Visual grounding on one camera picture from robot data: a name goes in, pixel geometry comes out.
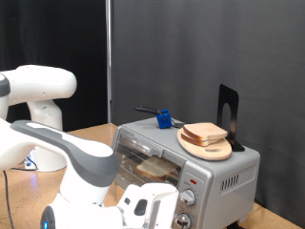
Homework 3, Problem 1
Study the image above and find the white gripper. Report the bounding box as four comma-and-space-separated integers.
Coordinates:
117, 182, 189, 229

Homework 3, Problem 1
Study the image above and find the silver oven timer knob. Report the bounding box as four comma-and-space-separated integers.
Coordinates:
175, 213, 193, 229

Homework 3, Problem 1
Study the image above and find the thick white bread slice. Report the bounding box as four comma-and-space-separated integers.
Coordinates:
136, 156, 179, 179

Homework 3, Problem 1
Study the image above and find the glass oven door with handle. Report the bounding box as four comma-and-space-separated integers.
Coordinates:
112, 126, 188, 227

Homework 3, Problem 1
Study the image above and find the spatula with blue grip block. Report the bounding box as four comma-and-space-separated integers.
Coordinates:
133, 105, 187, 130

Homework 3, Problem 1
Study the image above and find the silver oven temperature knob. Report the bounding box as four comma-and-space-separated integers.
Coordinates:
179, 189, 197, 207

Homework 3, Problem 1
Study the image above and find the silver toaster oven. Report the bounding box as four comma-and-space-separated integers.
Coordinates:
109, 114, 261, 229

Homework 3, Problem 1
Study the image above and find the oval wooden cutting board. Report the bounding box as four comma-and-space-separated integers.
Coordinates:
176, 127, 234, 161

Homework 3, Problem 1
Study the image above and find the black metal bookend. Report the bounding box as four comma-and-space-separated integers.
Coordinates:
216, 83, 246, 153

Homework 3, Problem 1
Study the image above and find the vertical metal pole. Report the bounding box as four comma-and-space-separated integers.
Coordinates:
105, 0, 113, 124

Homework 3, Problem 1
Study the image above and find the grey backdrop fabric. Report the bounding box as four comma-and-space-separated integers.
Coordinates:
112, 0, 305, 228

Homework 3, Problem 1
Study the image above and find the black curtain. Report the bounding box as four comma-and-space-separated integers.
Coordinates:
0, 0, 109, 133

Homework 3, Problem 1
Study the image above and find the metal wire oven rack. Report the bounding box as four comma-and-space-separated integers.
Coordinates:
117, 149, 181, 192

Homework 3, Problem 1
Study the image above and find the plain black base cable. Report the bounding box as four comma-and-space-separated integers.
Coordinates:
10, 156, 39, 172

